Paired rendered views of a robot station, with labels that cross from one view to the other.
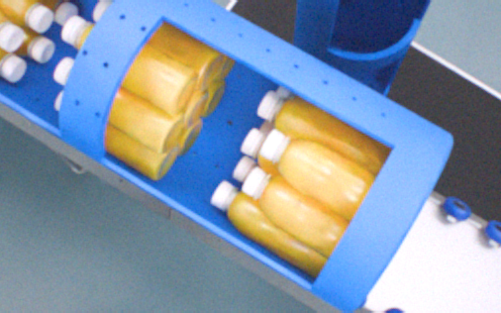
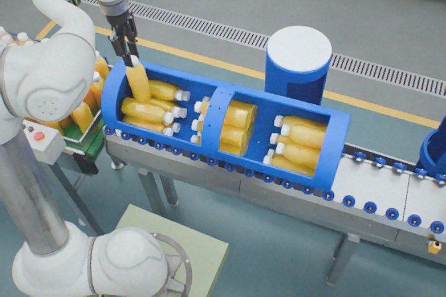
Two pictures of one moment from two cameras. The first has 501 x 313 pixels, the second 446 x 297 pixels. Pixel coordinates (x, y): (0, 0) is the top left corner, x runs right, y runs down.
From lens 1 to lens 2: 0.78 m
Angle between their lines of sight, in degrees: 21
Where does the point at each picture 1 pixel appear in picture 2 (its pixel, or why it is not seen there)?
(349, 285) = (328, 167)
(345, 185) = (316, 134)
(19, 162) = not seen: hidden behind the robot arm
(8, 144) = not seen: hidden behind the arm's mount
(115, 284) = not seen: hidden behind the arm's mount
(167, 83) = (241, 114)
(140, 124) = (231, 134)
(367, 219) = (329, 138)
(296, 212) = (300, 152)
